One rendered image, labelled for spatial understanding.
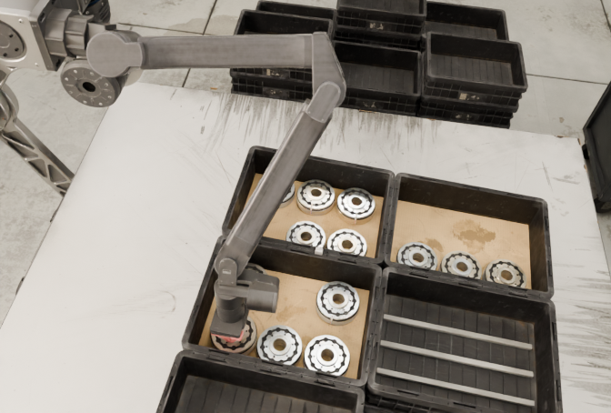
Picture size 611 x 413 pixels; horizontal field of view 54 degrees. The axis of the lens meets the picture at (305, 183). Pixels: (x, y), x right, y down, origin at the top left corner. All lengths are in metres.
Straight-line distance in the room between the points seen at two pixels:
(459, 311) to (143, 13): 2.76
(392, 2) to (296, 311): 1.89
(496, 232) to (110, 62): 1.09
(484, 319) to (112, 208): 1.07
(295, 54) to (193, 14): 2.69
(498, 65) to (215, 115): 1.31
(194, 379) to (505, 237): 0.88
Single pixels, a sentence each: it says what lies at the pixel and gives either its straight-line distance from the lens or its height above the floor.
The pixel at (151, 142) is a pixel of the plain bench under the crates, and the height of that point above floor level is 0.70.
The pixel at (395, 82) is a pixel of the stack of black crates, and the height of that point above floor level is 0.38.
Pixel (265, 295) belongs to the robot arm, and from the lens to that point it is 1.19.
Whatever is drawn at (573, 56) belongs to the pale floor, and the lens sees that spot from 3.86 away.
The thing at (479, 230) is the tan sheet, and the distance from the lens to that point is 1.68.
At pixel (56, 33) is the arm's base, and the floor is 1.48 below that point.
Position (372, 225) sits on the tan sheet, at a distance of 1.62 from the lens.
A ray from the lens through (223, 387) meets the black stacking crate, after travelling 1.39.
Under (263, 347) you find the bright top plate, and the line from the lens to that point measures 1.39.
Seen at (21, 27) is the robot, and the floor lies 1.48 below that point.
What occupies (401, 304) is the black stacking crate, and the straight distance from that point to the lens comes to 1.51.
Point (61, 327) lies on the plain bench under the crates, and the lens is 1.67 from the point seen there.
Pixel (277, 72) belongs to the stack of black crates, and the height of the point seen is 0.52.
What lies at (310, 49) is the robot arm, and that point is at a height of 1.49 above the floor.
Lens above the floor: 2.13
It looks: 51 degrees down
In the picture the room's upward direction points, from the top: 5 degrees clockwise
